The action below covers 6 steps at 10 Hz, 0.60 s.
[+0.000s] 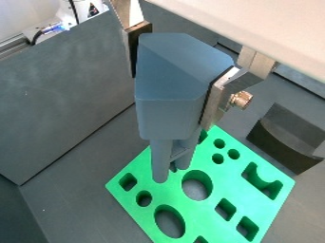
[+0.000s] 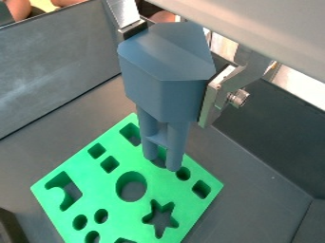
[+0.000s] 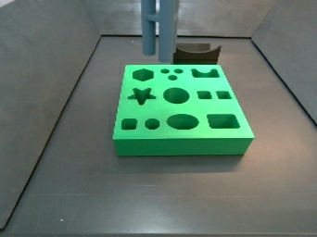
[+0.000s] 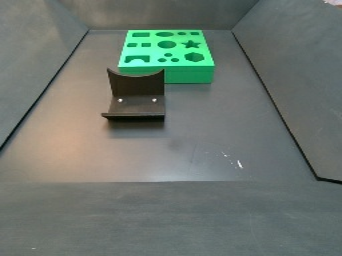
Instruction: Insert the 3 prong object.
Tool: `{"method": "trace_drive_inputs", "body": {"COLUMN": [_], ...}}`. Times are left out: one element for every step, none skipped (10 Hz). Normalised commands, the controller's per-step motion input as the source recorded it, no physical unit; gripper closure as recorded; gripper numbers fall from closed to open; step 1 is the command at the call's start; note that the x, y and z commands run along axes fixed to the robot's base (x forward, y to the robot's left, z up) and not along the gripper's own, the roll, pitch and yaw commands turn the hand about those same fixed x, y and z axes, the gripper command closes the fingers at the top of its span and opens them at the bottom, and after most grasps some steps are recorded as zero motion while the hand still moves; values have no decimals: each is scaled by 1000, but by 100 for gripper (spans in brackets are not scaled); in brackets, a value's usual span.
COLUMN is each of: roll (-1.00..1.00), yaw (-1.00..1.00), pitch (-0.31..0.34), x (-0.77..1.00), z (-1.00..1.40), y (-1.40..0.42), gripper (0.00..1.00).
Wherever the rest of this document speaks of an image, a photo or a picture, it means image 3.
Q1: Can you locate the blue three prong peg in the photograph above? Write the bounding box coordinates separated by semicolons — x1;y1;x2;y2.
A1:
142;0;179;63

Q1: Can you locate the green shape sorter block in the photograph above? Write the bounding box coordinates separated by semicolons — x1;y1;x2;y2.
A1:
112;65;254;156

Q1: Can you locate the black curved holder block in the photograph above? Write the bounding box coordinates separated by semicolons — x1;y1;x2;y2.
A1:
172;44;222;65

